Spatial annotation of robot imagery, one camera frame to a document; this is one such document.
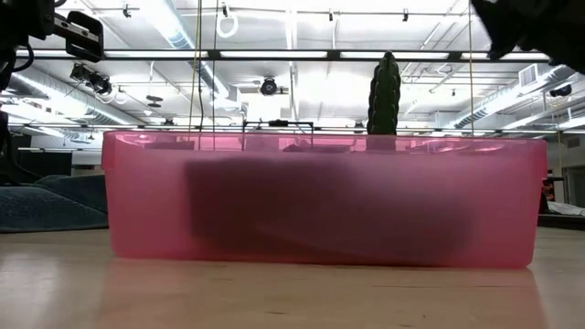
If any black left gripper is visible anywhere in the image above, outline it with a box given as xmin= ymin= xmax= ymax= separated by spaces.
xmin=43 ymin=9 xmax=106 ymax=64

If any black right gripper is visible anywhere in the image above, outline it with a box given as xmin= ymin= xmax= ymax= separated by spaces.
xmin=470 ymin=0 xmax=585 ymax=75

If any blue denim baseball cap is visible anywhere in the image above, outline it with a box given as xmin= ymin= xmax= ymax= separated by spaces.
xmin=184 ymin=156 xmax=473 ymax=267

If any black ceiling spotlight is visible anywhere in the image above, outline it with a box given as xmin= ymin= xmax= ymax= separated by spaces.
xmin=69 ymin=62 xmax=114 ymax=96

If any dark green cactus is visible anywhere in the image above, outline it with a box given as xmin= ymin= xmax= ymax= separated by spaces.
xmin=365 ymin=50 xmax=403 ymax=152

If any translucent pink plastic bin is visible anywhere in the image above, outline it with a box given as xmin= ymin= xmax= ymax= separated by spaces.
xmin=101 ymin=129 xmax=548 ymax=271

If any white cloth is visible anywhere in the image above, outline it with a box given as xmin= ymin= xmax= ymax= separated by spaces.
xmin=547 ymin=200 xmax=585 ymax=218

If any black background table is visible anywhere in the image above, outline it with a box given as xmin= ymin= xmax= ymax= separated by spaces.
xmin=537 ymin=213 xmax=585 ymax=230

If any yellow hanging cord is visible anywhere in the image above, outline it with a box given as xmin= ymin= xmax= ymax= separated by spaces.
xmin=466 ymin=0 xmax=476 ymax=137
xmin=187 ymin=0 xmax=204 ymax=134

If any silver ventilation duct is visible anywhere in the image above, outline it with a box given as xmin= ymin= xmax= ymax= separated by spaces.
xmin=7 ymin=67 xmax=134 ymax=128
xmin=453 ymin=62 xmax=585 ymax=131

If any black lower frame beam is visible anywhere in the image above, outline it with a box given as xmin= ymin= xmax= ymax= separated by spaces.
xmin=7 ymin=122 xmax=585 ymax=135

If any black ceiling camera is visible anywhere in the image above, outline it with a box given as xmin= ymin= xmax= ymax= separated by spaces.
xmin=548 ymin=83 xmax=573 ymax=99

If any white looped cable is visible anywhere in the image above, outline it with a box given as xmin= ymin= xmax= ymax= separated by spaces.
xmin=215 ymin=3 xmax=240 ymax=40

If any black overhead camera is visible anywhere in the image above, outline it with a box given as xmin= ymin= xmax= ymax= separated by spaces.
xmin=259 ymin=76 xmax=280 ymax=98

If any black overhead frame beam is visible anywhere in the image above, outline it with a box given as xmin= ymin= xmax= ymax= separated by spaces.
xmin=15 ymin=48 xmax=550 ymax=64

